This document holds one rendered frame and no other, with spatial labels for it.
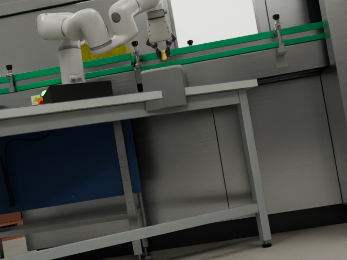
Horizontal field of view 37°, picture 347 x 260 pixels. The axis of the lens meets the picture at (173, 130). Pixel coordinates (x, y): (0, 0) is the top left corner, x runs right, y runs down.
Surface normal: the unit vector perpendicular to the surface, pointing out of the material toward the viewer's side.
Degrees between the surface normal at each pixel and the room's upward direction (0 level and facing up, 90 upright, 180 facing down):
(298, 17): 90
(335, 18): 90
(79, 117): 90
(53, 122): 90
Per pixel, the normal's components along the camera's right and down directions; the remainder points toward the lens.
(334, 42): -0.11, -0.02
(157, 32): -0.07, 0.30
